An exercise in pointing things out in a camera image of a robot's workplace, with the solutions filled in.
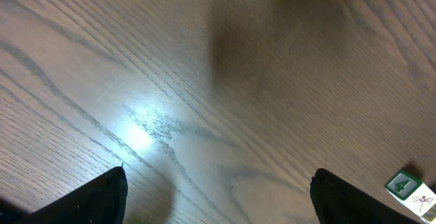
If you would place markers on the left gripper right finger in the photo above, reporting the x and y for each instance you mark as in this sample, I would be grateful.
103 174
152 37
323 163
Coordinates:
337 202

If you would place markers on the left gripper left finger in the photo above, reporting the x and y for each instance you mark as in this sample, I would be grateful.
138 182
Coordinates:
100 201

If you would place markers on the white dragonfly block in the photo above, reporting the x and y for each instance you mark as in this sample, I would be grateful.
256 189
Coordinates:
413 194

